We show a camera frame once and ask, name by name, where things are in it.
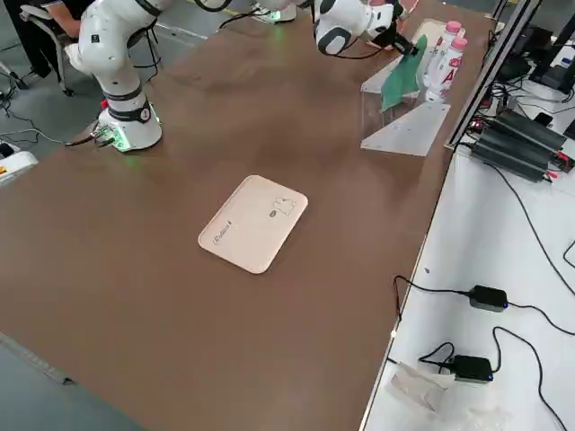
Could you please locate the black monitor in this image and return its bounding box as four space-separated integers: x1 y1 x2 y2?
527 0 575 93

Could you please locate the white bottle pink cap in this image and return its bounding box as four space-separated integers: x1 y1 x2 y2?
430 20 466 62
423 38 468 102

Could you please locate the aluminium table edge rail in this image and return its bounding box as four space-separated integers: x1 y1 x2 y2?
0 331 75 387

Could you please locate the cream rabbit print tray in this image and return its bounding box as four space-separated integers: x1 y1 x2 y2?
197 173 311 276
411 18 448 53

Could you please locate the person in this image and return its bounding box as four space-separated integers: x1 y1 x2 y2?
17 0 91 80

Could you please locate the aluminium frame post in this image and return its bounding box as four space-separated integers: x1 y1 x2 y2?
443 0 538 152

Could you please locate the grey office chair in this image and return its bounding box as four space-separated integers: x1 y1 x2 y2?
20 6 77 98

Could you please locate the black finned power supply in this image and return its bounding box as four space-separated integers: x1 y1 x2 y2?
469 129 553 183
493 109 568 156

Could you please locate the clear acrylic shelf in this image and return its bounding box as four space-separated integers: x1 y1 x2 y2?
358 42 452 157

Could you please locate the green cloth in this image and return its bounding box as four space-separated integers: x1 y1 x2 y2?
379 35 429 114

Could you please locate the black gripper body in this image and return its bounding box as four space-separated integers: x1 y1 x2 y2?
370 19 413 52

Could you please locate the clear plastic bag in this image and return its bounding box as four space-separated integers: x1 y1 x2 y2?
388 362 511 431

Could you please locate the black power adapter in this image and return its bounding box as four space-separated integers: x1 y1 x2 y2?
469 285 509 313
450 354 493 383

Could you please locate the white control box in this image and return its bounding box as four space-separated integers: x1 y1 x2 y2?
0 150 40 188

